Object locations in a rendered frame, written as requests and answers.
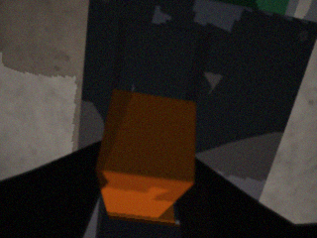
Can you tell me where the orange l-shaped part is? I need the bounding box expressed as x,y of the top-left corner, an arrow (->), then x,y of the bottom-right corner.
95,89 -> 196,227

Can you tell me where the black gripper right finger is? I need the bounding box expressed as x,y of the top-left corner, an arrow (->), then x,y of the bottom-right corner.
176,158 -> 317,238

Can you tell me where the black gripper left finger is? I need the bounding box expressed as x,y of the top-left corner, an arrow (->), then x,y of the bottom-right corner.
0,141 -> 101,238

